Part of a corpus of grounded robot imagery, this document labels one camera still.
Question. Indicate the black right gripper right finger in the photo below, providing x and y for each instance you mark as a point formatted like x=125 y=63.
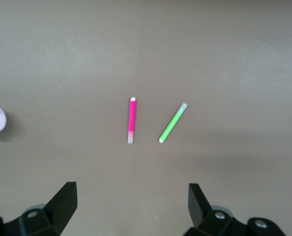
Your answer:
x=197 y=204

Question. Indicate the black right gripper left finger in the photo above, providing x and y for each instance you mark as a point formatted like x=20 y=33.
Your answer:
x=62 y=204

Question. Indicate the pink highlighter pen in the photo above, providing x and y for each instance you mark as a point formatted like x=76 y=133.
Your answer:
x=132 y=118

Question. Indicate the green highlighter pen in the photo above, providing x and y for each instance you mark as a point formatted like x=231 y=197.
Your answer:
x=173 y=123

